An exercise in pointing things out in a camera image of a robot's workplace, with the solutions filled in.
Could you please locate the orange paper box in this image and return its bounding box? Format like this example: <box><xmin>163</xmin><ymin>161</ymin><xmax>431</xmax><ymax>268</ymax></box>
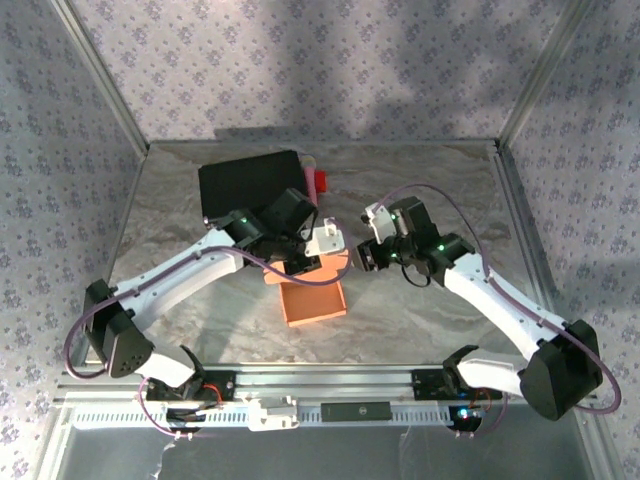
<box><xmin>263</xmin><ymin>247</ymin><xmax>350</xmax><ymax>330</ymax></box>

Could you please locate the black case with metal latches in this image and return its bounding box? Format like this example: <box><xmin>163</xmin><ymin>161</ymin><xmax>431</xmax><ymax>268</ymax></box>
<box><xmin>197</xmin><ymin>149</ymin><xmax>321</xmax><ymax>226</ymax></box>

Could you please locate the flat black device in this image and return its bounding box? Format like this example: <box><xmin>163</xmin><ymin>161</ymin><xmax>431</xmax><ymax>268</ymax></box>
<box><xmin>319</xmin><ymin>401</ymin><xmax>393</xmax><ymax>424</ymax></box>

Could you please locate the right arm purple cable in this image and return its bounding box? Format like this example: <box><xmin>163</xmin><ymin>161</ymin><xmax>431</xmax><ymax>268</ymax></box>
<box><xmin>372</xmin><ymin>183</ymin><xmax>625</xmax><ymax>416</ymax></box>

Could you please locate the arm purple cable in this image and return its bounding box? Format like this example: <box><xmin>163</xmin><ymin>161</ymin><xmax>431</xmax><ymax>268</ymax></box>
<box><xmin>64</xmin><ymin>219</ymin><xmax>352</xmax><ymax>381</ymax></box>
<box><xmin>372</xmin><ymin>183</ymin><xmax>625</xmax><ymax>416</ymax></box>

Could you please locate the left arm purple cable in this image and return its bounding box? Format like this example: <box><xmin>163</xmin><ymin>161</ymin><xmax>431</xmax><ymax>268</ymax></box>
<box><xmin>64</xmin><ymin>219</ymin><xmax>352</xmax><ymax>381</ymax></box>

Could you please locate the aluminium table edge rail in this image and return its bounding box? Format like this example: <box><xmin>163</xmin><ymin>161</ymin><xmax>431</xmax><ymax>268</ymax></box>
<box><xmin>492</xmin><ymin>142</ymin><xmax>584</xmax><ymax>366</ymax></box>
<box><xmin>67</xmin><ymin>144</ymin><xmax>151</xmax><ymax>369</ymax></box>

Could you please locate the wide aluminium base rail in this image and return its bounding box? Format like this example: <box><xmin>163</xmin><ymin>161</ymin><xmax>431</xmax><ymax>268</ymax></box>
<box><xmin>52</xmin><ymin>363</ymin><xmax>600</xmax><ymax>407</ymax></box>

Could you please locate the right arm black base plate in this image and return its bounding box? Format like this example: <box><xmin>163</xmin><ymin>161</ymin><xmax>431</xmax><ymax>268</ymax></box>
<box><xmin>410</xmin><ymin>368</ymin><xmax>503</xmax><ymax>402</ymax></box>

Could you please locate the white plastic bracket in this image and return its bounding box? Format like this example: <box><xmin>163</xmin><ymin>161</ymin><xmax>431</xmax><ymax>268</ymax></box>
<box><xmin>234</xmin><ymin>393</ymin><xmax>301</xmax><ymax>433</ymax></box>

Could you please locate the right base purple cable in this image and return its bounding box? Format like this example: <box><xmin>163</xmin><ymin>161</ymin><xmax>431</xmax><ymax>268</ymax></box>
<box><xmin>452</xmin><ymin>389</ymin><xmax>512</xmax><ymax>440</ymax></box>

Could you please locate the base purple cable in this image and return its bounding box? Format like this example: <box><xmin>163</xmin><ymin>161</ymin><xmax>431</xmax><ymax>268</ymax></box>
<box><xmin>452</xmin><ymin>389</ymin><xmax>512</xmax><ymax>440</ymax></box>
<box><xmin>134</xmin><ymin>377</ymin><xmax>224</xmax><ymax>441</ymax></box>

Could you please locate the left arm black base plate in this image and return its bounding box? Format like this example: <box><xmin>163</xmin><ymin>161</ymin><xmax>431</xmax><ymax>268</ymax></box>
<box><xmin>143</xmin><ymin>369</ymin><xmax>237</xmax><ymax>404</ymax></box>

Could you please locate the aluminium corner post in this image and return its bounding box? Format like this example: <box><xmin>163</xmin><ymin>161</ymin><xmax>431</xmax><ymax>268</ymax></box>
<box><xmin>497</xmin><ymin>0</ymin><xmax>599</xmax><ymax>149</ymax></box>
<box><xmin>49</xmin><ymin>0</ymin><xmax>151</xmax><ymax>156</ymax></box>

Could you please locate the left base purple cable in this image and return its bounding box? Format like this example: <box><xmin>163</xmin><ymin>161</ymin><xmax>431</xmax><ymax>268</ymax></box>
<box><xmin>134</xmin><ymin>377</ymin><xmax>224</xmax><ymax>441</ymax></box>

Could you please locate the white slotted cable duct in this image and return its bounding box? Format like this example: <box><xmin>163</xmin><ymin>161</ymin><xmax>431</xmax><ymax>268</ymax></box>
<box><xmin>72</xmin><ymin>402</ymin><xmax>496</xmax><ymax>430</ymax></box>

